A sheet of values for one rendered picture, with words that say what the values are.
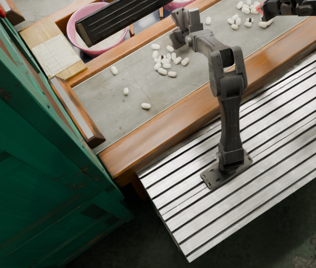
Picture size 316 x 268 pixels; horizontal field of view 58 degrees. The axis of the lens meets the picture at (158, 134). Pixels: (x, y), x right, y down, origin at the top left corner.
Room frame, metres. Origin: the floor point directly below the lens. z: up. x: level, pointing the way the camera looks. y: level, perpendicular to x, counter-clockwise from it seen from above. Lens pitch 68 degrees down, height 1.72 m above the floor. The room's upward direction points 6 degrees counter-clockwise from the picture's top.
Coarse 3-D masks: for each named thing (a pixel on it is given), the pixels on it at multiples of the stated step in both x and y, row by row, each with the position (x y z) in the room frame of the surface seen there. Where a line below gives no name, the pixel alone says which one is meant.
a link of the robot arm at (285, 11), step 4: (292, 0) 0.74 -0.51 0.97; (284, 4) 0.76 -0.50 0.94; (288, 4) 0.74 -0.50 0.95; (292, 4) 0.73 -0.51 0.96; (296, 4) 0.73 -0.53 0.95; (280, 8) 0.76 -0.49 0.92; (284, 8) 0.74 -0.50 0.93; (288, 8) 0.73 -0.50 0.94; (292, 8) 0.73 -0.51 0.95; (284, 12) 0.74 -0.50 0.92; (288, 12) 0.72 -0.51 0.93; (292, 12) 0.72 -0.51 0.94; (296, 12) 0.72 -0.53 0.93
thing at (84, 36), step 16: (128, 0) 0.67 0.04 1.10; (144, 0) 0.69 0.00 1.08; (160, 0) 0.70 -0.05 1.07; (96, 16) 0.62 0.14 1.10; (112, 16) 0.63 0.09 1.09; (128, 16) 0.65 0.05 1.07; (144, 16) 0.66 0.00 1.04; (80, 32) 0.59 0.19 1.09; (96, 32) 0.60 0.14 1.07; (112, 32) 0.61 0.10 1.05
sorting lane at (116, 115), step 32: (224, 0) 1.01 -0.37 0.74; (256, 0) 0.99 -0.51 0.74; (224, 32) 0.83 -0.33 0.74; (256, 32) 0.81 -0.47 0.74; (128, 64) 0.72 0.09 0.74; (192, 64) 0.68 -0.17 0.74; (96, 96) 0.58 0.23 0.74; (128, 96) 0.57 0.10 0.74; (160, 96) 0.55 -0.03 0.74; (128, 128) 0.43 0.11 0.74
